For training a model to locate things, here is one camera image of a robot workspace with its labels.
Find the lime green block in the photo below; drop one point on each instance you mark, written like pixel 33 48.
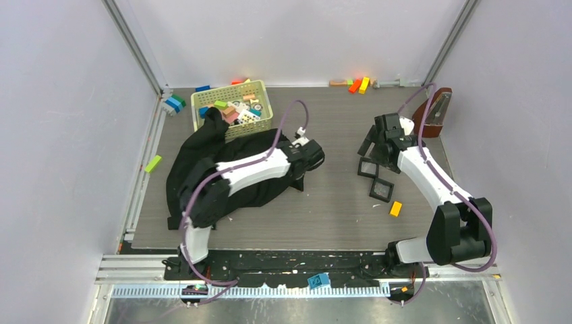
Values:
pixel 153 163

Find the yellow block on table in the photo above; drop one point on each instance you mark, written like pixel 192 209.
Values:
pixel 395 209

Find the brown wooden metronome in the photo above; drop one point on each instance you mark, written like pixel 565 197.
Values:
pixel 436 114

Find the orange block at wall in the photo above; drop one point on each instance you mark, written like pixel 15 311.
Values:
pixel 355 86

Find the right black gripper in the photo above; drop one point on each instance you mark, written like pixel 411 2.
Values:
pixel 369 140

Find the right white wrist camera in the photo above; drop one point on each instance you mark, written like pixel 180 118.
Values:
pixel 407 124

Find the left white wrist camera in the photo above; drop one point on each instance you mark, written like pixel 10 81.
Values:
pixel 300 138

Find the yellow block at wall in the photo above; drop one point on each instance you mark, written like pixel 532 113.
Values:
pixel 365 82

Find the black button shirt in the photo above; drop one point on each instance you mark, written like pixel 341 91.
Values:
pixel 199 159

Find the blue toy brick front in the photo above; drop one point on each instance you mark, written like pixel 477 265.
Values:
pixel 318 281

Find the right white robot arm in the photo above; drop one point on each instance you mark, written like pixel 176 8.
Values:
pixel 461 228

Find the tan wooden block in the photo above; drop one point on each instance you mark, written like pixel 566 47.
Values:
pixel 338 83

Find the pale green plastic basket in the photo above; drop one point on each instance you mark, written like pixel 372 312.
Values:
pixel 232 92

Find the black square box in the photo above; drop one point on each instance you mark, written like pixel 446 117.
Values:
pixel 367 168
pixel 381 190

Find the toy blocks in basket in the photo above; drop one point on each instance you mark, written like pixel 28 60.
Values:
pixel 248 108

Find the stacked blue green bricks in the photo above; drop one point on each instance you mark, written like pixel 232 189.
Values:
pixel 173 105

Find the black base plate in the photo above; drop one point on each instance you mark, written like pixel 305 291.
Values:
pixel 291 268

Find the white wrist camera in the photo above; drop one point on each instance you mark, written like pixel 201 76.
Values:
pixel 407 124
pixel 300 138

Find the blue block behind basket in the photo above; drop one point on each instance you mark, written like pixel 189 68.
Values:
pixel 203 88

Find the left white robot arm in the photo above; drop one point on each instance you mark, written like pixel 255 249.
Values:
pixel 250 172

